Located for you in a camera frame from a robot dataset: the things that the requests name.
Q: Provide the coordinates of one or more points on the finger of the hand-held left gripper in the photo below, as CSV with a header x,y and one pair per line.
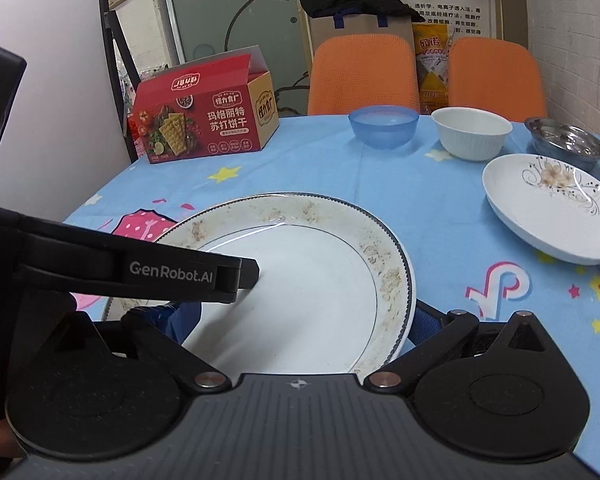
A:
x,y
180,270

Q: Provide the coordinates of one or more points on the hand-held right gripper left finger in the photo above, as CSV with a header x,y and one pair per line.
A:
x,y
184,321

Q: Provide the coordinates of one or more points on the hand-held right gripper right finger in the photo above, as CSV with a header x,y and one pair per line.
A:
x,y
426,324

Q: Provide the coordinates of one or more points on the large gold-rimmed white plate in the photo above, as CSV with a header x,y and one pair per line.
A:
x,y
305,280

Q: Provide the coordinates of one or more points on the white floral plate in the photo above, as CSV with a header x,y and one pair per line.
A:
x,y
545,210

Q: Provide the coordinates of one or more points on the white ribbed bowl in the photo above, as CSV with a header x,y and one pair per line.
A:
x,y
472,137

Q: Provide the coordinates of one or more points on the blue plastic bowl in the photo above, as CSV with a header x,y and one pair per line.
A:
x,y
382,127

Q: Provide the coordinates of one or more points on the stainless steel bowl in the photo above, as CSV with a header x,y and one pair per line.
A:
x,y
565,142

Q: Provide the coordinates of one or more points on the red cracker box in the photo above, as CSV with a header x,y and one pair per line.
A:
x,y
200,120

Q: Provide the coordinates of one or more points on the blue printed tablecloth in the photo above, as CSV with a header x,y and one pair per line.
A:
x,y
330,175

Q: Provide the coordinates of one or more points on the yellow packet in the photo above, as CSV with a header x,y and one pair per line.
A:
x,y
432,70

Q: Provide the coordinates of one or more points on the orange chair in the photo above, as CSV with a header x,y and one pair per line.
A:
x,y
495,77
362,75

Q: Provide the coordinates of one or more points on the frosted glass panel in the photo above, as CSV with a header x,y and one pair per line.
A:
x,y
220,15

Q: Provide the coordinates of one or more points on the cardboard box with black cloth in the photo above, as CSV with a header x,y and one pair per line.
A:
x,y
360,27

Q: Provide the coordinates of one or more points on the black cloth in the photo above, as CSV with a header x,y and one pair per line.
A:
x,y
355,2

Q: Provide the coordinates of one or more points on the black metal frame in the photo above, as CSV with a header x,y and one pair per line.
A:
x,y
111,85

